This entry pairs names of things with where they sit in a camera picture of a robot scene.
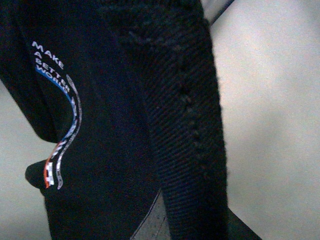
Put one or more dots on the metal clothes rack frame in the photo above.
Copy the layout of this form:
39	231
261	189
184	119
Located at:
220	6

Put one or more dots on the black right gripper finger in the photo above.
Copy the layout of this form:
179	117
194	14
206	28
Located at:
154	226

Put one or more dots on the black printed t-shirt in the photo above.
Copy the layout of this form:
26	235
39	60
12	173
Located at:
127	91

